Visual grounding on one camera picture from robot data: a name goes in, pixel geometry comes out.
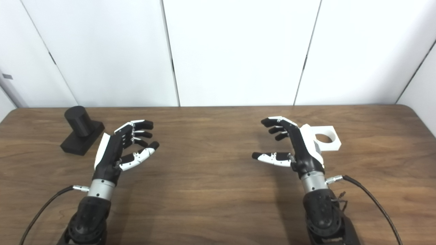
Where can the black peg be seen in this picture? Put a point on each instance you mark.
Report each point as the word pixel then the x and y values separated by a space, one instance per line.
pixel 80 119

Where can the white square piece with hole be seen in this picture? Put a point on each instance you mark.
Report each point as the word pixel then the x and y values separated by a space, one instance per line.
pixel 335 143

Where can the small grey wall label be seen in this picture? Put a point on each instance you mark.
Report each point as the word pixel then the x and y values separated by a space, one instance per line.
pixel 7 76

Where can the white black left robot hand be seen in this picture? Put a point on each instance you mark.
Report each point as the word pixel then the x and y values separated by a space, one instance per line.
pixel 109 153

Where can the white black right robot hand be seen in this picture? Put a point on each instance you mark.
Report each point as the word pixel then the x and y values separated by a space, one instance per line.
pixel 305 153

